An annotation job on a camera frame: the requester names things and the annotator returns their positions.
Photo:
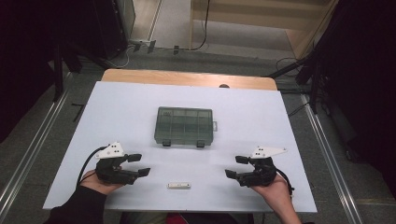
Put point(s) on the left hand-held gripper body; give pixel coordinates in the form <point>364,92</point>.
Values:
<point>112,172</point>

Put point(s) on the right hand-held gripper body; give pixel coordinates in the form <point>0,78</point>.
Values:
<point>263,174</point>

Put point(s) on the small white stick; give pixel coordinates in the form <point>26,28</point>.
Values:
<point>179,185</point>

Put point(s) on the clear grey-green compartment box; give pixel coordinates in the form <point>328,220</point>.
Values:
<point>183,124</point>

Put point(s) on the person's left hand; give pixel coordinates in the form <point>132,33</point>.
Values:
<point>99,186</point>

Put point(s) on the person's right hand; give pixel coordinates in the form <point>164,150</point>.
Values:
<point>278,193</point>

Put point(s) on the white table board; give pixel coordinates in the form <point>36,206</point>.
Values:
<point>124,109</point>

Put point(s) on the red cloth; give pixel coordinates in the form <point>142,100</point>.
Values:
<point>176,219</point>

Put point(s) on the black metal stand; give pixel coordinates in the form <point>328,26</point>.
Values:
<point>314,87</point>
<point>57,77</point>

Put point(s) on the white power strip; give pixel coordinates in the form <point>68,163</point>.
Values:
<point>140,42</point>

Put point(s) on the dark computer tower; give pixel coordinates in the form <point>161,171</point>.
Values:
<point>109,25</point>

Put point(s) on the black curtain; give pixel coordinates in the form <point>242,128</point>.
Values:
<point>367,77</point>
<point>28,62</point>

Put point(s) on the beige wooden furniture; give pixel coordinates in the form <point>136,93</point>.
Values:
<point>249,14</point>

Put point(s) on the metal floor rail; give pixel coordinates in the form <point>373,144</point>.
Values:
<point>31,149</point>
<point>327,149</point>

